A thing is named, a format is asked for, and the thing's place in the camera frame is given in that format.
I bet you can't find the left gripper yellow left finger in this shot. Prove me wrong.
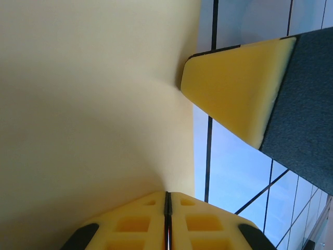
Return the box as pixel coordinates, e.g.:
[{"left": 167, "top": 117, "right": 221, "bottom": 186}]
[{"left": 59, "top": 191, "right": 168, "bottom": 250}]

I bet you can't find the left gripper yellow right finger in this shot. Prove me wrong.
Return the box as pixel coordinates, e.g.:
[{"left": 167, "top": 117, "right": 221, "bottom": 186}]
[{"left": 166, "top": 191, "right": 277, "bottom": 250}]

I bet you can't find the aluminium table side rail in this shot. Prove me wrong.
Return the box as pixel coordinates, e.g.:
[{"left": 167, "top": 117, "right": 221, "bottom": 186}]
[{"left": 305, "top": 195, "right": 333, "bottom": 250}]

